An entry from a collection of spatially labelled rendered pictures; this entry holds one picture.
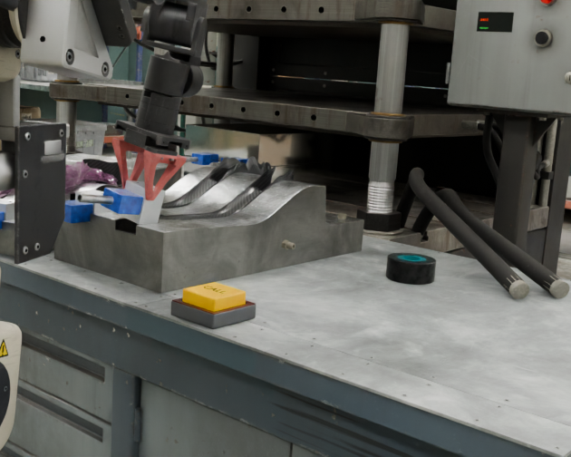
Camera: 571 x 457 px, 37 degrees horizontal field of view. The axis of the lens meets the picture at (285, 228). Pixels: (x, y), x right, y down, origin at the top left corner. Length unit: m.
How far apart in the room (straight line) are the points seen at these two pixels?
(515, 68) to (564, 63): 0.10
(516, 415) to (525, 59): 1.06
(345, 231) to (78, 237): 0.48
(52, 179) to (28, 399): 0.59
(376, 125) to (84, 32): 1.03
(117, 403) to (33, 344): 0.26
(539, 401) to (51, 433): 0.86
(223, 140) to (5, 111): 1.25
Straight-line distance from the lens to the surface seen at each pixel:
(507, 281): 1.37
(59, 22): 0.87
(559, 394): 0.99
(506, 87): 1.85
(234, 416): 1.14
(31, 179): 1.03
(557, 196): 2.60
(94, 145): 6.92
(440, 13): 2.09
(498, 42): 1.86
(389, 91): 1.84
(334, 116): 2.00
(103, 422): 1.38
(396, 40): 1.84
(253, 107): 2.17
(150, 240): 1.23
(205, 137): 2.28
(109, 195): 1.25
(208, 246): 1.28
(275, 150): 2.20
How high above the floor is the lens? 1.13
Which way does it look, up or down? 11 degrees down
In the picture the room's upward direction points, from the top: 4 degrees clockwise
